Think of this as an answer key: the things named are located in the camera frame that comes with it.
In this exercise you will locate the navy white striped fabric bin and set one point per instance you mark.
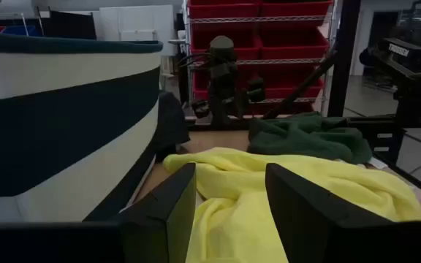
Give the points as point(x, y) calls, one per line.
point(49, 128)

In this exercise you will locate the dark green garment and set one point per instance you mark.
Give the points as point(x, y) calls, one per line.
point(305, 140)

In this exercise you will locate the yellow garment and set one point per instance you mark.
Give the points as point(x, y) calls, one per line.
point(239, 219)

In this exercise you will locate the white paper tag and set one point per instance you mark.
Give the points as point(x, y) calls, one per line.
point(378, 162)

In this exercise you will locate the red bin shelf rack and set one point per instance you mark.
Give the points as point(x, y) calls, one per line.
point(254, 19)

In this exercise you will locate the blue plastic bin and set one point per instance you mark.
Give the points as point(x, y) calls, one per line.
point(20, 31)

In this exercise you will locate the black panel board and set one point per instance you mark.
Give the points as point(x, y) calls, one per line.
point(69, 25)

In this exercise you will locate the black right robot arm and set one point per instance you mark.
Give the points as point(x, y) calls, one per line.
point(222, 91)

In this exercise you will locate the red plastic storage bin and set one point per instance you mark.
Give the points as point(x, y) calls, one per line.
point(294, 44)
point(294, 9)
point(291, 78)
point(247, 40)
point(201, 82)
point(223, 9)

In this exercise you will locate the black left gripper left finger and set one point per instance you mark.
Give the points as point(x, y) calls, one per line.
point(166, 226)

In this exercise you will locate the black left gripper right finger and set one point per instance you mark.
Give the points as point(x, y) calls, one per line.
point(305, 219)

